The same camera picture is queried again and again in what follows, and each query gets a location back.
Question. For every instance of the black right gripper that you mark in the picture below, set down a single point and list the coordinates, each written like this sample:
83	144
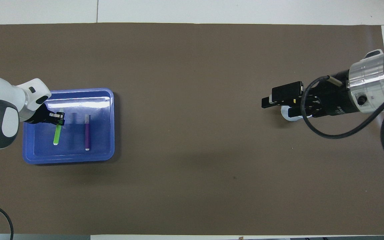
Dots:
332	96

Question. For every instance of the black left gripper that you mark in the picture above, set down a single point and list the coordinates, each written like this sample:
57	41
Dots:
38	115

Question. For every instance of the green marker pen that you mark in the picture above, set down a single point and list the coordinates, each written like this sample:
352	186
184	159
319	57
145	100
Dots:
57	135

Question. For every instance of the purple marker pen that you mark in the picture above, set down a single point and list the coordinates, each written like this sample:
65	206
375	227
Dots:
87	133

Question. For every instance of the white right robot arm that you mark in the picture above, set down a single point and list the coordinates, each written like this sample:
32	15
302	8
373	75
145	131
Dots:
378	76

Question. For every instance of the translucent plastic cup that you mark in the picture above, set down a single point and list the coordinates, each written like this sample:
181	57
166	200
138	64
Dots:
295	119

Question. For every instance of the blue plastic tray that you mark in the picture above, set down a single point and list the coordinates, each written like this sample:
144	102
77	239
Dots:
102	133

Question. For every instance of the brown table mat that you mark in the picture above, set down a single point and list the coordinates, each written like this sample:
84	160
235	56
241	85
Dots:
192	100

